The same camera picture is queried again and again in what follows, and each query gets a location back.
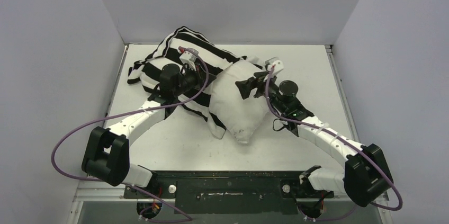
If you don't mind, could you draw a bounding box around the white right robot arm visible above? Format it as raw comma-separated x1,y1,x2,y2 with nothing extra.
235,73,393,207

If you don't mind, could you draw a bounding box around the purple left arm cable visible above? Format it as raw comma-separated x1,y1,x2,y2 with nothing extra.
50,47,211,183

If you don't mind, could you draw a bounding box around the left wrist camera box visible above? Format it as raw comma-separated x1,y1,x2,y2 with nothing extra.
178,47,199,67

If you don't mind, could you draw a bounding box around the white pillow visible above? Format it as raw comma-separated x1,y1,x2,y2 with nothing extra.
207,57,268,144

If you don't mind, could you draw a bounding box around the black metal base rail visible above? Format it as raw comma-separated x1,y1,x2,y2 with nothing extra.
76,169,388,224

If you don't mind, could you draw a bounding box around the black white striped pillowcase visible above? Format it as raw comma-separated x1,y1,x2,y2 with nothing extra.
127,26,241,139

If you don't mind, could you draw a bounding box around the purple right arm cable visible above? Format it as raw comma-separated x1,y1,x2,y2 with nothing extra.
264,64,405,212

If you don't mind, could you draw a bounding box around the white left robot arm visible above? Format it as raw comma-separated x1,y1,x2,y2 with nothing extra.
82,63,216,198

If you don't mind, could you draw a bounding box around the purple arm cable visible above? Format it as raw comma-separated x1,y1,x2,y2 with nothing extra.
50,47,211,183
264,64,405,212

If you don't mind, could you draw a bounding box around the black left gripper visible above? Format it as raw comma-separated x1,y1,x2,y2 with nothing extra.
173,62,217,97

